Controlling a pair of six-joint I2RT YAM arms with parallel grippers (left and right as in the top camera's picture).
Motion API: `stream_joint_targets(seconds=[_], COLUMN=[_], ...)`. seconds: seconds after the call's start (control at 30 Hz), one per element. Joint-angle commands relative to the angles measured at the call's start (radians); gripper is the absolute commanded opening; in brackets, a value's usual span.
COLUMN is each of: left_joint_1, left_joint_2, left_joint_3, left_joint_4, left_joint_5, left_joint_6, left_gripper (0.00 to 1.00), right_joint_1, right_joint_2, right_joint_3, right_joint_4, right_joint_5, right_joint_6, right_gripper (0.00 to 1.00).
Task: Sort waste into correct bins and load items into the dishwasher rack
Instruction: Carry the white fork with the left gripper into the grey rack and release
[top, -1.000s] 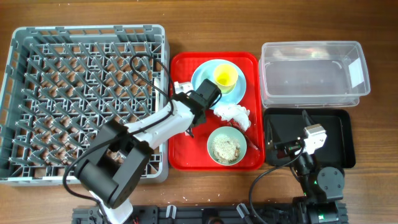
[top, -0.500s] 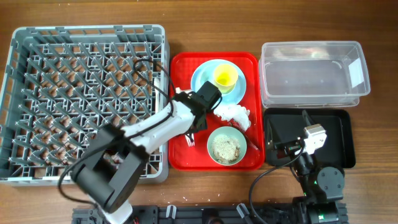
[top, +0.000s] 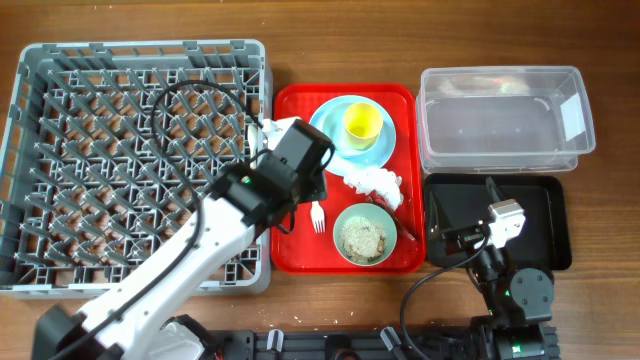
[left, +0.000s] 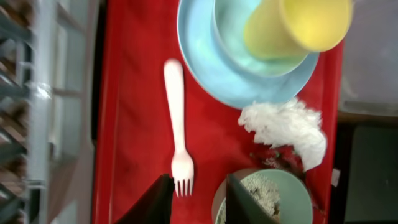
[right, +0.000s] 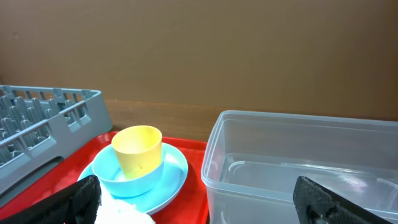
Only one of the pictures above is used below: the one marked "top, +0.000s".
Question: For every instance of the white plastic fork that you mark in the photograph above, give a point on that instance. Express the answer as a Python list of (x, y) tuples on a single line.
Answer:
[(318, 217)]

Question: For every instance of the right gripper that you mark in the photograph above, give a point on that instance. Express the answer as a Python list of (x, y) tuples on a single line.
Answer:
[(438, 234)]

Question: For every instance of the rice and nut scraps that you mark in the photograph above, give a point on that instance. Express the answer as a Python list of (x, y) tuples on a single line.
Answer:
[(363, 240)]

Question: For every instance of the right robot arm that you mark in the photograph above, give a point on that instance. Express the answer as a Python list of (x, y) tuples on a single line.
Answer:
[(518, 298)]

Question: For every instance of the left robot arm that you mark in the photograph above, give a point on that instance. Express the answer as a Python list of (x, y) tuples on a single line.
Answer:
[(246, 199)]

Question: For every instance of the grey dishwasher rack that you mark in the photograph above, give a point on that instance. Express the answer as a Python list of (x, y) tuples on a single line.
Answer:
[(107, 148)]

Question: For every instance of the white napkin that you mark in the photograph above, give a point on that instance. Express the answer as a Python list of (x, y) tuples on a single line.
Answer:
[(377, 181)]

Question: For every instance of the clear plastic bin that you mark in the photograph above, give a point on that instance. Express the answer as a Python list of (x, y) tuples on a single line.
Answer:
[(503, 119)]

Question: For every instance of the red plastic tray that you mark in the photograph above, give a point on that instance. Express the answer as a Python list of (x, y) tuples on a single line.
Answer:
[(305, 252)]

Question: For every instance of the white plastic spoon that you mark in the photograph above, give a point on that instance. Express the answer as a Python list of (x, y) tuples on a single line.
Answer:
[(255, 141)]

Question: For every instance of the yellow-green plastic cup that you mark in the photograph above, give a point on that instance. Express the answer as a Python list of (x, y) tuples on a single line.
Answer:
[(363, 123)]

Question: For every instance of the light blue plate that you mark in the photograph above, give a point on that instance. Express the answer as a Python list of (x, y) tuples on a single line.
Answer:
[(328, 118)]

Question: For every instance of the black plastic tray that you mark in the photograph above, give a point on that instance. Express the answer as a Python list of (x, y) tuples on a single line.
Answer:
[(544, 241)]

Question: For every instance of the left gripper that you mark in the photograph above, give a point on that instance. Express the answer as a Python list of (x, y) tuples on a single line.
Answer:
[(318, 185)]

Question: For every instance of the mint green bowl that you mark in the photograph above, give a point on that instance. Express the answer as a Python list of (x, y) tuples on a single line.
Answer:
[(371, 212)]

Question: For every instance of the red strawberry cake wrapper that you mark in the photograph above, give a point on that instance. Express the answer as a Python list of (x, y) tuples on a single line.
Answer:
[(402, 230)]

